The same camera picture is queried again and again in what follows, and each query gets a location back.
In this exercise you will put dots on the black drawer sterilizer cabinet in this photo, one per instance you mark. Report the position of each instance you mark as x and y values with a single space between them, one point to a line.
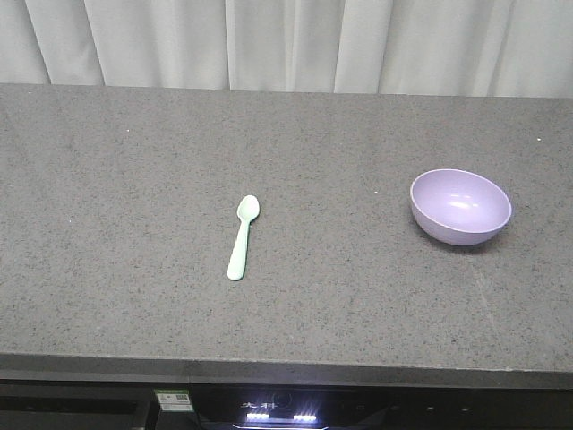
336 407

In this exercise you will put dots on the black built-in dishwasher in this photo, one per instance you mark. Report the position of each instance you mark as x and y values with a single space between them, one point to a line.
87 405

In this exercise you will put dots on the white pleated curtain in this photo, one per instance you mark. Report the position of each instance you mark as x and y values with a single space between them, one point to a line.
447 48

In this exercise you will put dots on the mint green plastic spoon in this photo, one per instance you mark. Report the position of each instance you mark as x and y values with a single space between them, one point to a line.
247 211

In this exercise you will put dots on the purple plastic bowl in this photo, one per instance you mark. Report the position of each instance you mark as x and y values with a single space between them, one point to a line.
458 207

